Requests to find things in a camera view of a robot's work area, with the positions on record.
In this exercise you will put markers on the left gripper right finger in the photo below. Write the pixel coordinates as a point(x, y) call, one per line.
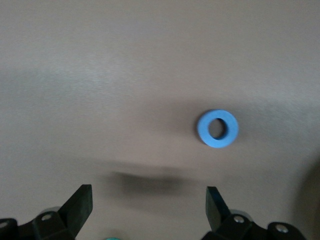
point(220, 215)

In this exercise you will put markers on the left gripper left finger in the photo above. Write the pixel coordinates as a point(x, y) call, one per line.
point(75, 212)

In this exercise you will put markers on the blue letter O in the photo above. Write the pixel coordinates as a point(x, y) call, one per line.
point(203, 130)

